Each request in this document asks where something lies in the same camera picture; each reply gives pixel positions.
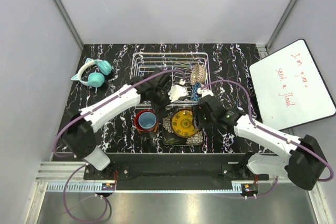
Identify black floral square plate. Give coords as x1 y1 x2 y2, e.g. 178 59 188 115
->
162 110 204 146

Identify red black mug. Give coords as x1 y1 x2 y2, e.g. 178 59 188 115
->
134 110 159 147

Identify teal cat-ear headphones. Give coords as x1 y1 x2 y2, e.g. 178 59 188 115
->
71 58 114 88

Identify light blue cup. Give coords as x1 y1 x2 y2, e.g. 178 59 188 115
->
138 111 156 130

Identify purple cable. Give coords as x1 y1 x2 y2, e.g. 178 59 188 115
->
201 79 334 200
51 68 187 223

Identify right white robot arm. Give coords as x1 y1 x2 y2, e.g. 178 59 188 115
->
192 95 328 190

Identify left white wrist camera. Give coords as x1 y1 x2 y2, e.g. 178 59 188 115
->
168 84 188 103

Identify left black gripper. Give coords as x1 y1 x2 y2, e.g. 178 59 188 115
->
151 82 179 119

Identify red patterned white bowl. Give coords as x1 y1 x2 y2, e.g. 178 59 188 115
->
191 63 207 85

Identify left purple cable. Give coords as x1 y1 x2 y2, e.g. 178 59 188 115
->
51 68 187 223

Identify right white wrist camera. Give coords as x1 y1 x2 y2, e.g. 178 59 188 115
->
197 88 214 98

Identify white whiteboard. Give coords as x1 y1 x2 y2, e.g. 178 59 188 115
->
249 39 335 130

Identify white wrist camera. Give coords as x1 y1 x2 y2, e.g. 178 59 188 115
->
197 88 214 98
168 84 188 103

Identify yellow brown-rimmed bowl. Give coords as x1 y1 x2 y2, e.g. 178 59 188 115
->
171 109 199 138

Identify black marble mat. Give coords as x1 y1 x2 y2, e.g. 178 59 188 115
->
65 43 268 154

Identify white wire dish rack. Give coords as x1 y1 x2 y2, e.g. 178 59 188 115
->
131 52 211 108

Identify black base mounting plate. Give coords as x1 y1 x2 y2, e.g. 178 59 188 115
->
83 153 269 180

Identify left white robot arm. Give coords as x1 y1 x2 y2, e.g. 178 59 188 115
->
57 70 173 180

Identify blue patterned bowl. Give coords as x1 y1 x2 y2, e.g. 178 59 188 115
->
191 82 201 102

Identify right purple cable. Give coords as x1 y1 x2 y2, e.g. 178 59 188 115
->
201 79 334 200

